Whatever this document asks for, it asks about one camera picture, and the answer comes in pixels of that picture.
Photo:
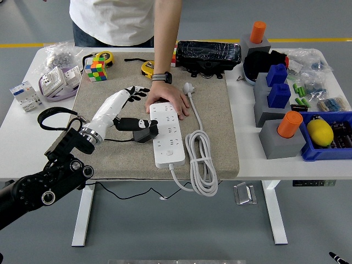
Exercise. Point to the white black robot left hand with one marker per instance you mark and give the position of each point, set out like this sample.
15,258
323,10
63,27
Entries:
107,112

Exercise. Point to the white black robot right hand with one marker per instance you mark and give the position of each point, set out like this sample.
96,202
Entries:
337,259

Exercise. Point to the person's left hand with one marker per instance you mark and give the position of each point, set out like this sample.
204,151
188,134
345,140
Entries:
165,93

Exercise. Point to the black power adapter plug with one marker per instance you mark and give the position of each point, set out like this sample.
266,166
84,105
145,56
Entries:
143,136

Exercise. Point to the white power strip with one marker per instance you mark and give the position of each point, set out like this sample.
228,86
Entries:
167,148

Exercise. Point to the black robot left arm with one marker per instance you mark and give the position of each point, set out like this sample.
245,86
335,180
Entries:
55,178

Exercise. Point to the person's left forearm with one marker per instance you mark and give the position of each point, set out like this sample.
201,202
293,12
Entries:
165,41

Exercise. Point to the black wristwatch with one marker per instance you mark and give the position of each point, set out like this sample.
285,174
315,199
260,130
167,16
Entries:
166,77

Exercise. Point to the tall multicolour puzzle cube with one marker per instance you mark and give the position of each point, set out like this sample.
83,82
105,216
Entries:
174,59

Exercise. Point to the beige fabric mat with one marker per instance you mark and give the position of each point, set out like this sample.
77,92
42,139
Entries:
123,159

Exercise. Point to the purple plastic tray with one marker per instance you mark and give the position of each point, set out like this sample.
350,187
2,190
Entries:
59,97

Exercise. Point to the small white socket panel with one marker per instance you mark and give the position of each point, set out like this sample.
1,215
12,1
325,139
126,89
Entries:
72,75

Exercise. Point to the round yellow black tape measure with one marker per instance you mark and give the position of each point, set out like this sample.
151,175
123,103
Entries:
107,56

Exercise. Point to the black wrapped device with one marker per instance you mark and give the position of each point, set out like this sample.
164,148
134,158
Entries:
206,52

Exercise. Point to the large white socket panel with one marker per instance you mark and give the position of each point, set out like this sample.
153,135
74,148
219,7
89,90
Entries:
52,79

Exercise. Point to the white table leg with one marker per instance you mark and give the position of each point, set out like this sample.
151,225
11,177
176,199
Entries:
276,220
82,220

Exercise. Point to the clear bag of screws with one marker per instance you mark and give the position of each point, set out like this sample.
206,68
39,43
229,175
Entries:
59,56

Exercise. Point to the small metal clip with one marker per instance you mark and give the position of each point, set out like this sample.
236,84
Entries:
240,78

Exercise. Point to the black table control panel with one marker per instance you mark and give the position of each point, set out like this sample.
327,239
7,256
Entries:
313,183

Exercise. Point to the white circuit breaker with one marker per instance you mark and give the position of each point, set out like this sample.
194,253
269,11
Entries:
26,96

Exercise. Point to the light blue bowl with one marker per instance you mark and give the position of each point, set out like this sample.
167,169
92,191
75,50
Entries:
247,78

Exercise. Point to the person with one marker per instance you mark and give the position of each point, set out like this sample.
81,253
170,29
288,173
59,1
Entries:
110,22

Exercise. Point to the small grey holder block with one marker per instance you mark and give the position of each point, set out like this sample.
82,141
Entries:
246,41

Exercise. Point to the black cloth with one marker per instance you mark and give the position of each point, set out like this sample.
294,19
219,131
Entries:
257,61

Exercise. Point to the grey stepped block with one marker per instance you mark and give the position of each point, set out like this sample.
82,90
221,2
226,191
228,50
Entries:
261,110

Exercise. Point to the blue plastic bin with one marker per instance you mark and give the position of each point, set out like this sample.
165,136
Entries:
316,155

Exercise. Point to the slim orange cylinder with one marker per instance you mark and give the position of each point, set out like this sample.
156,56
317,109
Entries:
258,33

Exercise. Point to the blue plastic block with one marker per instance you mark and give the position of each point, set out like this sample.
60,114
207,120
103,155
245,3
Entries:
276,75
279,96

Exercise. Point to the large grey holder block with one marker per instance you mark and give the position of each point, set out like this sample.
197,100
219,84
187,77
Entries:
275,148

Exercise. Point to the black electronic components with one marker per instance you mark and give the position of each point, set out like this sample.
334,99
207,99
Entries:
341,134

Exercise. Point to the yellow lemon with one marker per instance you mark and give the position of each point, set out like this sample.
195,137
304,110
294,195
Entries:
320,133

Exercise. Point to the wide orange cylinder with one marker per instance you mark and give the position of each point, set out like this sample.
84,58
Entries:
288,125

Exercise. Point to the small green cylinder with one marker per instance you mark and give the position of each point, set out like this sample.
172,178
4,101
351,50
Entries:
306,103
299,101
295,88
303,92
299,90

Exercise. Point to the small black component box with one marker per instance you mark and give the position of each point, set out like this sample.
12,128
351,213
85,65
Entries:
297,107

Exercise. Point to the clear bag of white parts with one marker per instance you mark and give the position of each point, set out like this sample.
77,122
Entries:
308,59

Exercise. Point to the clear bag of blue parts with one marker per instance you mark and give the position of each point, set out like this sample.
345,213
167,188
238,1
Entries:
314,85

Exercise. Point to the clear bag of resistors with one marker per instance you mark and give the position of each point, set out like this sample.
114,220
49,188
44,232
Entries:
331,104

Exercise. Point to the silver metal bracket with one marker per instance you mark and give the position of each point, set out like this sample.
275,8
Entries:
243,193

